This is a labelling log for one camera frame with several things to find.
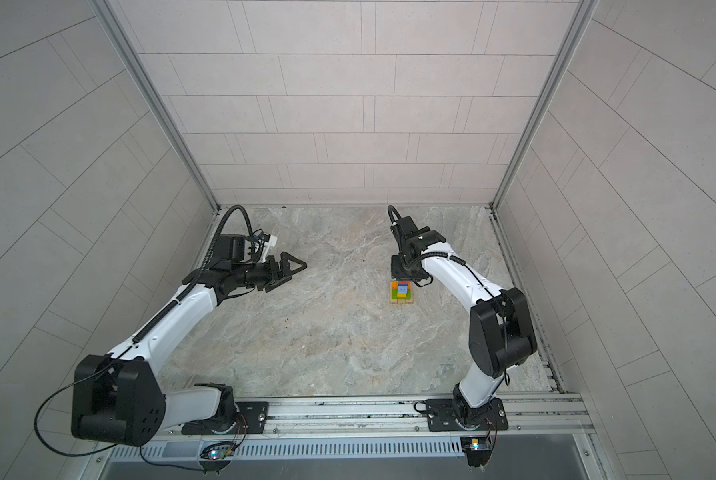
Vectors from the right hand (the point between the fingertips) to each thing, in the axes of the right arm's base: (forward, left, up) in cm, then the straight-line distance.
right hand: (399, 274), depth 88 cm
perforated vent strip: (-39, +29, -9) cm, 50 cm away
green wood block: (-3, +1, -7) cm, 7 cm away
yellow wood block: (-4, 0, -5) cm, 6 cm away
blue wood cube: (-3, -1, -2) cm, 4 cm away
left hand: (-2, +26, +10) cm, 28 cm away
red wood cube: (-2, -1, -2) cm, 3 cm away
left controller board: (-39, +44, -5) cm, 59 cm away
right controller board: (-42, -14, -11) cm, 45 cm away
